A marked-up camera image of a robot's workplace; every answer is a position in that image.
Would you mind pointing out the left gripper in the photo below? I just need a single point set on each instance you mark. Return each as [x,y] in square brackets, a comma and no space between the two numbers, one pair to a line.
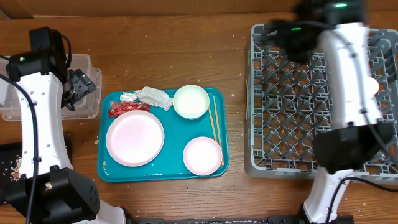
[83,84]

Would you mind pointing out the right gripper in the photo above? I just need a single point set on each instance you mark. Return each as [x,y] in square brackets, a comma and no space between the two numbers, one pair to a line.
[280,32]

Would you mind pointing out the large white plate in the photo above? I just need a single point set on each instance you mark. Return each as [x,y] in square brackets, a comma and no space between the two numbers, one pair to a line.
[135,138]

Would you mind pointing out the white bowl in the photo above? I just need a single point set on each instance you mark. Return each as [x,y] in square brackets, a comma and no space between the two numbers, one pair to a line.
[191,101]

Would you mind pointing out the rice and peanut shells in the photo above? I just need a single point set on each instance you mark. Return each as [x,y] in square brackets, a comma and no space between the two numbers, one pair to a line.
[11,169]

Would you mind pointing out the white cup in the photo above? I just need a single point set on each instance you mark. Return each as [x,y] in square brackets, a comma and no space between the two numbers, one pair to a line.
[372,85]

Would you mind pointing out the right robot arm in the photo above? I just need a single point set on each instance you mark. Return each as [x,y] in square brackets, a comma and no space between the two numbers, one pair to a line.
[358,130]

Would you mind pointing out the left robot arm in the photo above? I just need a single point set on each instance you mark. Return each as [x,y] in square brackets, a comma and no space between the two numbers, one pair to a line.
[48,189]

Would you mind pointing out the grey dishwasher rack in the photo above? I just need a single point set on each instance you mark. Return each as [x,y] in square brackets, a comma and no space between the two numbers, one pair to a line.
[288,104]

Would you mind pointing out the black waste tray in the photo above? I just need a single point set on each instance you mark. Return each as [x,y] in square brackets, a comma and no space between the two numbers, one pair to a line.
[11,158]

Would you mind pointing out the red snack wrapper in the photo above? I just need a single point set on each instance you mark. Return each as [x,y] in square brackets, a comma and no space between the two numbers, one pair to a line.
[118,108]

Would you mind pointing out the small crumpled white tissue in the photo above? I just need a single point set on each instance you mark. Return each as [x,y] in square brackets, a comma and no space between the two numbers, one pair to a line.
[128,97]

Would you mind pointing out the clear plastic bin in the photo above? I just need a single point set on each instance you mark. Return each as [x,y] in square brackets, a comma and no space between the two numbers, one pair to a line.
[86,108]

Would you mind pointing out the large crumpled white tissue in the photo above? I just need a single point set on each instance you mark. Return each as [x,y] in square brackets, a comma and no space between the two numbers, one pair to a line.
[154,97]

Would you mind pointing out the teal plastic tray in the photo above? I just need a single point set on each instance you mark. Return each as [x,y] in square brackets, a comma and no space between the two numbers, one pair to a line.
[168,165]

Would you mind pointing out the right wooden chopstick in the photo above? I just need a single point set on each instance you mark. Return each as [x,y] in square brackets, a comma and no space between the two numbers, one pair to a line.
[218,130]

